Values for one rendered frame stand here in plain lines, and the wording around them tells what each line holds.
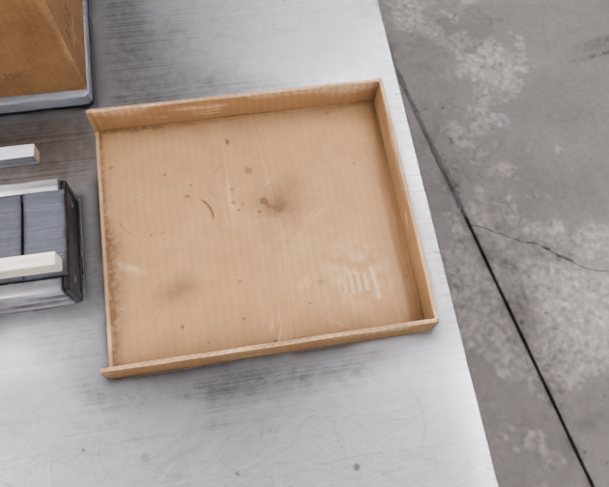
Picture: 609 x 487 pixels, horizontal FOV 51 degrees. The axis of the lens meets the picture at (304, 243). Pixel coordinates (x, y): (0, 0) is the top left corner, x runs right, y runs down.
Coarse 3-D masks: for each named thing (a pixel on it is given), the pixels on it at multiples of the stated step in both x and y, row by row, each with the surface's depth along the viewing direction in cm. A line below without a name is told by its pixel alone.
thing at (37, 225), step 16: (48, 192) 58; (64, 192) 58; (0, 208) 57; (16, 208) 57; (32, 208) 57; (48, 208) 57; (64, 208) 58; (0, 224) 57; (16, 224) 57; (32, 224) 57; (48, 224) 57; (64, 224) 57; (0, 240) 56; (16, 240) 56; (32, 240) 56; (48, 240) 56; (64, 240) 56; (0, 256) 56; (64, 256) 56; (48, 272) 55; (64, 272) 55
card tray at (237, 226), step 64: (128, 128) 66; (192, 128) 66; (256, 128) 67; (320, 128) 67; (384, 128) 66; (128, 192) 63; (192, 192) 64; (256, 192) 64; (320, 192) 64; (384, 192) 65; (128, 256) 61; (192, 256) 61; (256, 256) 62; (320, 256) 62; (384, 256) 62; (128, 320) 59; (192, 320) 59; (256, 320) 60; (320, 320) 60; (384, 320) 60
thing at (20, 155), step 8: (32, 144) 50; (0, 152) 50; (8, 152) 50; (16, 152) 50; (24, 152) 50; (32, 152) 50; (0, 160) 50; (8, 160) 50; (16, 160) 50; (24, 160) 51; (32, 160) 51
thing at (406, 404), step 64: (128, 0) 72; (192, 0) 72; (256, 0) 73; (320, 0) 73; (128, 64) 69; (192, 64) 69; (256, 64) 70; (320, 64) 70; (384, 64) 71; (0, 128) 65; (64, 128) 66; (0, 320) 59; (64, 320) 59; (448, 320) 61; (0, 384) 57; (64, 384) 57; (128, 384) 57; (192, 384) 58; (256, 384) 58; (320, 384) 58; (384, 384) 59; (448, 384) 59; (0, 448) 55; (64, 448) 55; (128, 448) 55; (192, 448) 56; (256, 448) 56; (320, 448) 56; (384, 448) 57; (448, 448) 57
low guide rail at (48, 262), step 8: (16, 256) 52; (24, 256) 52; (32, 256) 52; (40, 256) 52; (48, 256) 52; (56, 256) 53; (0, 264) 52; (8, 264) 52; (16, 264) 52; (24, 264) 52; (32, 264) 52; (40, 264) 52; (48, 264) 52; (56, 264) 52; (0, 272) 52; (8, 272) 52; (16, 272) 52; (24, 272) 53; (32, 272) 53; (40, 272) 53
